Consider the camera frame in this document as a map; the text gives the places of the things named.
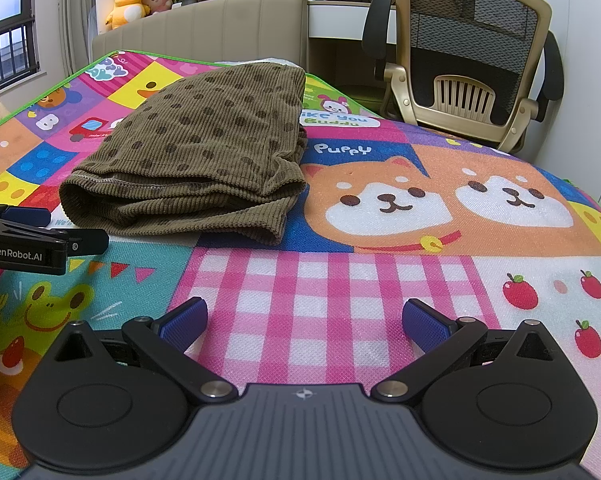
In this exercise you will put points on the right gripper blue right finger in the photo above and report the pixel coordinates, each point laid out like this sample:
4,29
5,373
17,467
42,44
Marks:
445,343

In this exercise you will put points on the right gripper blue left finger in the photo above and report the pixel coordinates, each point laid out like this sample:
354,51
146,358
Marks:
161,346

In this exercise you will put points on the brown polka dot corduroy garment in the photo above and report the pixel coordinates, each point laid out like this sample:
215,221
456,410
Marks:
215,152

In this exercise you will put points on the colourful cartoon play mat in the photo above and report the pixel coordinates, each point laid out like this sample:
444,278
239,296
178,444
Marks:
389,212

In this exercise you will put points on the grey curtain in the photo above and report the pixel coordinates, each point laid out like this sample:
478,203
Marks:
76,23

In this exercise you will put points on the yellow duck plush toy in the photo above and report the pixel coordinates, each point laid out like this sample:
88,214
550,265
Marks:
125,12

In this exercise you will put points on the beige mesh office chair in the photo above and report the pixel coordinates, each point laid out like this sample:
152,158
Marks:
481,69

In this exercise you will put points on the white bed sheet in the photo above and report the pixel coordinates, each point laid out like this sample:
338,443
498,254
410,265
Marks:
275,61

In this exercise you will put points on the beige upholstered headboard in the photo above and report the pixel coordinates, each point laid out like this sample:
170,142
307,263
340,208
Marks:
209,31

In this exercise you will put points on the white desk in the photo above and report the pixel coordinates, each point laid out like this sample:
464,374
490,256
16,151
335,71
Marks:
337,19

